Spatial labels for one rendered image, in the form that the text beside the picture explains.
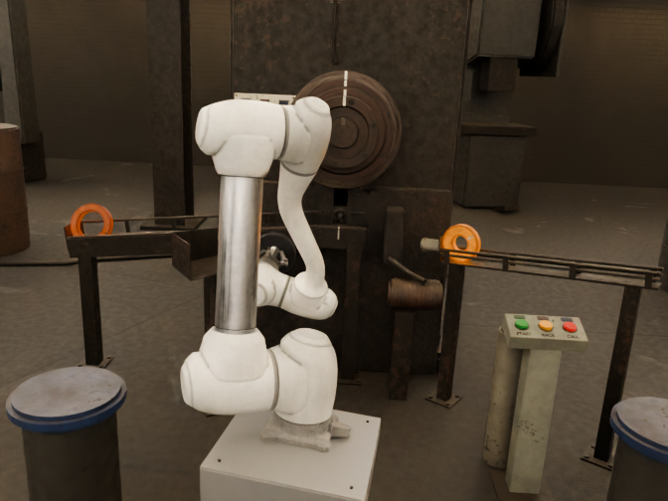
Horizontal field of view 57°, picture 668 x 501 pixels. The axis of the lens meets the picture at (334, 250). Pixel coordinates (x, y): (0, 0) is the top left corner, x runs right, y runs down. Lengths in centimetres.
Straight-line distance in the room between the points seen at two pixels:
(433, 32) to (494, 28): 402
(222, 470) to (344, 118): 143
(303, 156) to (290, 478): 76
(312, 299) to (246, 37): 129
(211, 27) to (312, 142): 741
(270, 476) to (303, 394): 21
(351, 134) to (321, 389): 118
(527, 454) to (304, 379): 95
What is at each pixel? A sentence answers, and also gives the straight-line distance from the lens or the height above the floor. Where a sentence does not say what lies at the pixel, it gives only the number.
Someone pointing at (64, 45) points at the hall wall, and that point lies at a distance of 951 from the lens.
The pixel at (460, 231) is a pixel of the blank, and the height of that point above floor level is 76.
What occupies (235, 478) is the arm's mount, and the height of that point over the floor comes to 43.
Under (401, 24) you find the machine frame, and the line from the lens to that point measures 269.
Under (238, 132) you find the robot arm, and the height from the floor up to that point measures 120.
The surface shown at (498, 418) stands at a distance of 231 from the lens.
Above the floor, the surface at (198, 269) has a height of 59.
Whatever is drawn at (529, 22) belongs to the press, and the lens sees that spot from 684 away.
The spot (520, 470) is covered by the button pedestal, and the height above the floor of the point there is 10.
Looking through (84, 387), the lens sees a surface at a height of 43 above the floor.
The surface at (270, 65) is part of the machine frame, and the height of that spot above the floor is 136.
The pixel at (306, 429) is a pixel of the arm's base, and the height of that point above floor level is 47.
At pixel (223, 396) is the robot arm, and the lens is 150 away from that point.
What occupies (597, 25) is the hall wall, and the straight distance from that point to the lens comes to 918.
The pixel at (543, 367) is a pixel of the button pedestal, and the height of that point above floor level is 48.
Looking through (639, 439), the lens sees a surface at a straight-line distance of 194.
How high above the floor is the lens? 134
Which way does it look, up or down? 16 degrees down
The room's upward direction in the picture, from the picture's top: 3 degrees clockwise
